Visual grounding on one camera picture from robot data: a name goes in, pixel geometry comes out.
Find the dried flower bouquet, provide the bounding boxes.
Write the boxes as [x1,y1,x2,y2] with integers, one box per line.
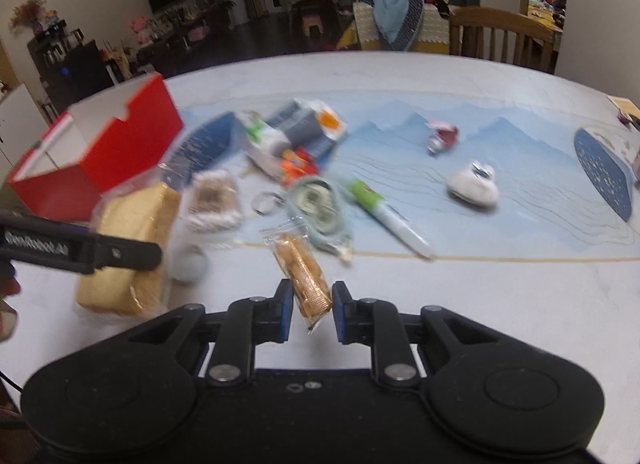
[10,0,49,34]

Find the cotton swab pack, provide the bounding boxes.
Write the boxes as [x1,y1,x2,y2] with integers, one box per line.
[180,169,242,245]

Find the white grey tissue pack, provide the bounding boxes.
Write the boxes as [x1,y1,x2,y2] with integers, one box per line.
[235,99,349,180]

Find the metal key ring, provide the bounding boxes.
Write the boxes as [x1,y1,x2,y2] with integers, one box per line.
[251,191,284,216]

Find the dark television cabinet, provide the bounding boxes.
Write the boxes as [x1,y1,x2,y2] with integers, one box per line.
[134,0,236,76]

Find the yellow sponge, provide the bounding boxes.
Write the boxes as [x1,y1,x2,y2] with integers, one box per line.
[75,181,182,318]

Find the dark blue printed packet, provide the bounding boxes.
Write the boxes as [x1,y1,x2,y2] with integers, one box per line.
[160,111,238,186]

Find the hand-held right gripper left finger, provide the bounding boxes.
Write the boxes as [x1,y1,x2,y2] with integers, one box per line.
[127,279,296,388]

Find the clear biscuit packet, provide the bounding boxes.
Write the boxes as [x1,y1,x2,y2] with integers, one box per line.
[260,223,335,335]

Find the pink plush toy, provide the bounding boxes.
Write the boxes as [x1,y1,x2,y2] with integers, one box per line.
[131,16,154,43]

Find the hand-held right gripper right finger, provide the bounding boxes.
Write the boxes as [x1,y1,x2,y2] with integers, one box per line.
[331,280,502,390]

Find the small red toy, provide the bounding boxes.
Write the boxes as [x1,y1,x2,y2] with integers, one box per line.
[425,120,460,155]

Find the cartoon doll figure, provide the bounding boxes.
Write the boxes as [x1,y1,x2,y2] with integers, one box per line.
[277,146,321,186]

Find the pile of blue clothes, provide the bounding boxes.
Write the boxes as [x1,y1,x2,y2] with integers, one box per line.
[360,0,427,52]

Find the armchair with cream cover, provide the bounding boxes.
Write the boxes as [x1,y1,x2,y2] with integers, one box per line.
[337,0,454,53]

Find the wooden chair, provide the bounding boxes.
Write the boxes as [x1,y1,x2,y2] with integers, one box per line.
[449,6,559,75]

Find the pale green round case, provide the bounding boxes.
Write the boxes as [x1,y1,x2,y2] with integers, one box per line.
[286,176,354,263]

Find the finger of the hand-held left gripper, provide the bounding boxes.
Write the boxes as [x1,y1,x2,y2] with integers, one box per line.
[92,234,164,273]

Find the person's left hand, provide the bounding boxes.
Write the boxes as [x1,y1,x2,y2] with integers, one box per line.
[0,276,22,345]

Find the small round metal tin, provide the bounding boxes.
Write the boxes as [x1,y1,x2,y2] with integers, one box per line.
[167,246,209,285]

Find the pink plastic stool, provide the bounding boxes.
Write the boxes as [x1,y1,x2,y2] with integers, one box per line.
[300,14,327,38]

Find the white cardboard box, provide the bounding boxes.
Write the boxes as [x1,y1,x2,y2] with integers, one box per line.
[6,73,185,221]

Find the white cabinet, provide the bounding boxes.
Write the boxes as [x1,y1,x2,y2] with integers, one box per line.
[0,83,49,181]

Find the white round pouch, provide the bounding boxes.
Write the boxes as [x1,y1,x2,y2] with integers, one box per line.
[446,160,501,210]

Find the blue landscape table mat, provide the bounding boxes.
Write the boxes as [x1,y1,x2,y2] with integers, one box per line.
[165,89,640,263]

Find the black cabinet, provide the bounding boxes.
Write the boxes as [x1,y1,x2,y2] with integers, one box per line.
[27,21,117,101]

